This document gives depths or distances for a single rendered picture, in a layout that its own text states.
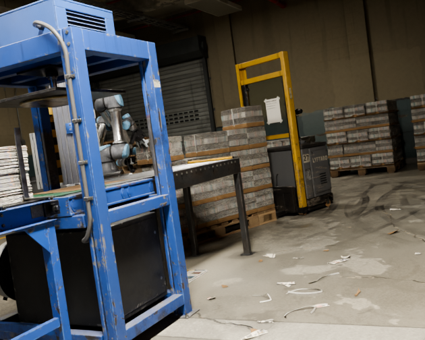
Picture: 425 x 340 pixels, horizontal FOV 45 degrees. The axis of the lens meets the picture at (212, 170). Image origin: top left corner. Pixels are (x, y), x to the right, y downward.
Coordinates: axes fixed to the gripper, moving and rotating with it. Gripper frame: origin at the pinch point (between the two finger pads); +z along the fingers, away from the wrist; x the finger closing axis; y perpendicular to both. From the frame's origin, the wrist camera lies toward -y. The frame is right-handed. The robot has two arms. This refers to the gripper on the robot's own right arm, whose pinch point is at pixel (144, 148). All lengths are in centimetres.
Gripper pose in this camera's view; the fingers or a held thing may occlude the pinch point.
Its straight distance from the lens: 477.9
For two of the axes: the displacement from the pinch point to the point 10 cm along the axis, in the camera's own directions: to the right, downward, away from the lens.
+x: -6.7, 0.5, 7.4
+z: 4.8, 7.9, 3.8
